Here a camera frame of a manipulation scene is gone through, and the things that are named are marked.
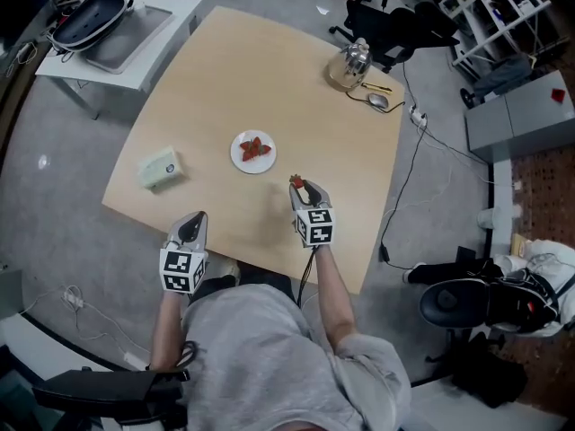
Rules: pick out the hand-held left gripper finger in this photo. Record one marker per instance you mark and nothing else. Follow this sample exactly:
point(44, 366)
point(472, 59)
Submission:
point(200, 236)
point(182, 229)

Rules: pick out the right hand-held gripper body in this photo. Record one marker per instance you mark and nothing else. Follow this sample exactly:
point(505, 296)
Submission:
point(316, 229)

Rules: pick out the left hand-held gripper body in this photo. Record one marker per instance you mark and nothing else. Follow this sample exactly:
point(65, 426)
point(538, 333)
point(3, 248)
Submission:
point(182, 270)

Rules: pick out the red strawberry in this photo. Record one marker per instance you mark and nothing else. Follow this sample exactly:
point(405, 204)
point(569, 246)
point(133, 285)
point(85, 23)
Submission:
point(296, 179)
point(257, 143)
point(245, 146)
point(266, 150)
point(248, 155)

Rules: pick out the white round plate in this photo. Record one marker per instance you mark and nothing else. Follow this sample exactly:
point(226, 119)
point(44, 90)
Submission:
point(252, 164)

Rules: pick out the person's right forearm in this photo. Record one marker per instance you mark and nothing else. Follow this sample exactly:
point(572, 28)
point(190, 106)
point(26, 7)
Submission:
point(332, 299)

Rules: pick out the person's left forearm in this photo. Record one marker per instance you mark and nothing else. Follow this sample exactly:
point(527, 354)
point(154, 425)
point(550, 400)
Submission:
point(168, 330)

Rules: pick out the person's white shoe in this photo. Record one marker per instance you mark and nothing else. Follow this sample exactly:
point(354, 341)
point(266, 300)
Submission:
point(223, 268)

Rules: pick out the pale green tissue box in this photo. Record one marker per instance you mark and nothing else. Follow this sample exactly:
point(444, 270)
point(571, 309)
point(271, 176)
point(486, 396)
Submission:
point(159, 171)

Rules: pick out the black power adapter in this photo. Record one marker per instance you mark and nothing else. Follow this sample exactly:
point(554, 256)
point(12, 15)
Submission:
point(385, 252)

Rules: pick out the grey computer mouse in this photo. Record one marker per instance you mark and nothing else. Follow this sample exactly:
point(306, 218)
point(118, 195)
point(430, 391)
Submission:
point(378, 100)

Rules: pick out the yellow black utility knife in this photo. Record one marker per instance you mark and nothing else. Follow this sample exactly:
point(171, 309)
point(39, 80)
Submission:
point(376, 87)

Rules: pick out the silver metal kettle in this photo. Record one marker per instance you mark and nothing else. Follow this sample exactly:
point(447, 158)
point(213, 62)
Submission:
point(350, 67)

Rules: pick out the grey sweatshirt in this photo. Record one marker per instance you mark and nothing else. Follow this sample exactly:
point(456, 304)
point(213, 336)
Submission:
point(278, 366)

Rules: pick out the black chair armrest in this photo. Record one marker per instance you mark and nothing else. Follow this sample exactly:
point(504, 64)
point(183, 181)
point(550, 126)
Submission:
point(112, 391)

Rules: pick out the black white seat shell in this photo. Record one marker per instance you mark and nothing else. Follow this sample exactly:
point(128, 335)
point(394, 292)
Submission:
point(467, 303)

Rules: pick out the white side table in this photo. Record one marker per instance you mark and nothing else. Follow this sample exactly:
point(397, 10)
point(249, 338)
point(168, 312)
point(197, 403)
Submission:
point(161, 56)

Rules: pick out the black office chair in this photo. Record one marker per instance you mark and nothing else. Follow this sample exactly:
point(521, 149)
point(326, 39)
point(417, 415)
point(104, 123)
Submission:
point(395, 29)

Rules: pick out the grey rectangular tray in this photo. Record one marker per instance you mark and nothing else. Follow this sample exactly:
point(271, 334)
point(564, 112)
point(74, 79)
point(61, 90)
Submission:
point(130, 43)

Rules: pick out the grey metal cabinet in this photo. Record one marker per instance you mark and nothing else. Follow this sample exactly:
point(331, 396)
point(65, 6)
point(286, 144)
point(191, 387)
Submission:
point(521, 119)

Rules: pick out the black white oval shell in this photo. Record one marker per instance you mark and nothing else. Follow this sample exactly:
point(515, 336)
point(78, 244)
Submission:
point(87, 20)

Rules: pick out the small red object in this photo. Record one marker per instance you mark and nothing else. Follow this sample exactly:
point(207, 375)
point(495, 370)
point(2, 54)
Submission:
point(558, 95)

